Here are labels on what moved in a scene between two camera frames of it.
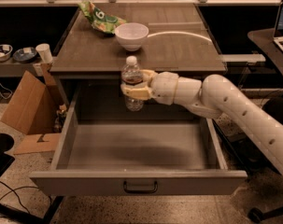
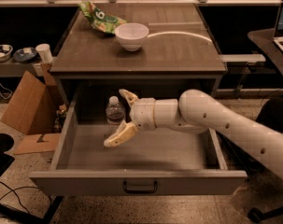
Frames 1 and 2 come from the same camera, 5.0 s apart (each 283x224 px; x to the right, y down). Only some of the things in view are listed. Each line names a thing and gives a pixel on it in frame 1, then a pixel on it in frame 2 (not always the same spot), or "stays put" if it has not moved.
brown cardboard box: (34, 110) stays put
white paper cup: (45, 51) stays put
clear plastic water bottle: (132, 75) → (115, 112)
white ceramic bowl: (132, 35) stays put
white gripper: (164, 88) → (143, 114)
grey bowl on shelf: (1, 52) stays put
